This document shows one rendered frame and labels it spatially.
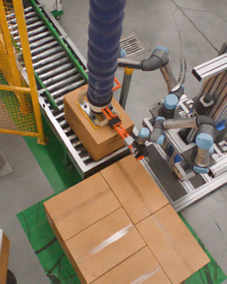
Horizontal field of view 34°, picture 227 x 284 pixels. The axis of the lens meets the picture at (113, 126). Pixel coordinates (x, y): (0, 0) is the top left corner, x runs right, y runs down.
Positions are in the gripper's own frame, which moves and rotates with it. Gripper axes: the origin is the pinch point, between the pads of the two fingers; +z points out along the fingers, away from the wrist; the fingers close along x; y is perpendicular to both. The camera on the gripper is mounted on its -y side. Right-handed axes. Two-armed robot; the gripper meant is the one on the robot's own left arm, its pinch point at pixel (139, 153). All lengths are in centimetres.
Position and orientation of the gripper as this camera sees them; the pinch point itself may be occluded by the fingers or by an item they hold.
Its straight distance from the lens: 307.2
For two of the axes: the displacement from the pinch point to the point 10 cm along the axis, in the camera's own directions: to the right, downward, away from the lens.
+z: -0.9, 4.9, 8.7
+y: -5.6, -7.5, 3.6
